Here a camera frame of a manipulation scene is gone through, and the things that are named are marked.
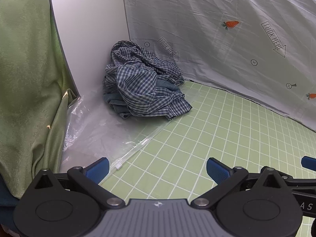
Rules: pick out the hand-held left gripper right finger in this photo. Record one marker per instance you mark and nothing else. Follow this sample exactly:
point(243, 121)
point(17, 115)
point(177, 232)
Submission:
point(217, 169)

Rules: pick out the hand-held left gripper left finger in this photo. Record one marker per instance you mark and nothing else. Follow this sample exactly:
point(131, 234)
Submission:
point(98, 167)

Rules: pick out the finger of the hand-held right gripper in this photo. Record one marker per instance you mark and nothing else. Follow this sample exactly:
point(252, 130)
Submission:
point(309, 163)

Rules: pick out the blue plaid shirt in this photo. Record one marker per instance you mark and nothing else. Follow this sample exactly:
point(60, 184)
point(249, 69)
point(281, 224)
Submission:
point(140, 79)

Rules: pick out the clear plastic bag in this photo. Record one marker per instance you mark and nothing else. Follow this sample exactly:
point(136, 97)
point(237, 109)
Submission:
point(98, 128)

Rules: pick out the green grid mat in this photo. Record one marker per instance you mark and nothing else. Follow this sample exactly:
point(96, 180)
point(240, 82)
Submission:
point(222, 128)

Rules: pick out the dark blue cloth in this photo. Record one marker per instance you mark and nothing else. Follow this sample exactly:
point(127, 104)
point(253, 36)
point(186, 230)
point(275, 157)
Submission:
point(7, 197)

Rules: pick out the blue denim jeans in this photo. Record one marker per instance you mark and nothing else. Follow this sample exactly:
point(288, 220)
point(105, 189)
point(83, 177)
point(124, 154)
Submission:
point(165, 84)

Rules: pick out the green curtain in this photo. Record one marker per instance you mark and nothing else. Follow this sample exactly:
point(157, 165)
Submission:
point(27, 79)

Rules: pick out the white carrot print sheet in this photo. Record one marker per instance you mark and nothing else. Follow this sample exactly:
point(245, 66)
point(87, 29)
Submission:
point(209, 29)

